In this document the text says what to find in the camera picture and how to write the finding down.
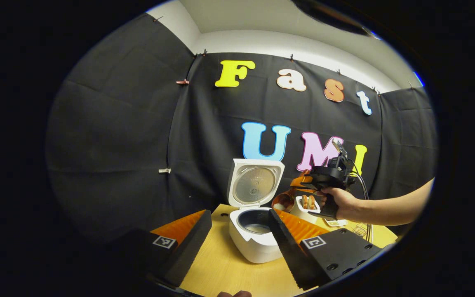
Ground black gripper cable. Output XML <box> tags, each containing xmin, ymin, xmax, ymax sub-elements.
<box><xmin>349</xmin><ymin>170</ymin><xmax>374</xmax><ymax>244</ymax></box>

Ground brown wooden spoon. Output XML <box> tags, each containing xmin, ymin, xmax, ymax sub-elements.
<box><xmin>271</xmin><ymin>186</ymin><xmax>304</xmax><ymax>213</ymax></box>

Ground white toaster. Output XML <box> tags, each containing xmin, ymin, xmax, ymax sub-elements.
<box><xmin>289</xmin><ymin>195</ymin><xmax>320</xmax><ymax>224</ymax></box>

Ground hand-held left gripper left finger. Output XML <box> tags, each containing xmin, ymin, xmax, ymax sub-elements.
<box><xmin>114</xmin><ymin>210</ymin><xmax>213</xmax><ymax>288</ymax></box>

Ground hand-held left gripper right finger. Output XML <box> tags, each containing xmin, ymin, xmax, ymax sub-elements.
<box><xmin>268</xmin><ymin>208</ymin><xmax>382</xmax><ymax>290</ymax></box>

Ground white rice cooker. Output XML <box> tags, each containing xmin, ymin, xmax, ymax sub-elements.
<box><xmin>227</xmin><ymin>159</ymin><xmax>285</xmax><ymax>264</ymax></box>

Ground black backdrop cloth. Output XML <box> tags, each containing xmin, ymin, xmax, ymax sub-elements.
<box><xmin>46</xmin><ymin>12</ymin><xmax>438</xmax><ymax>244</ymax></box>

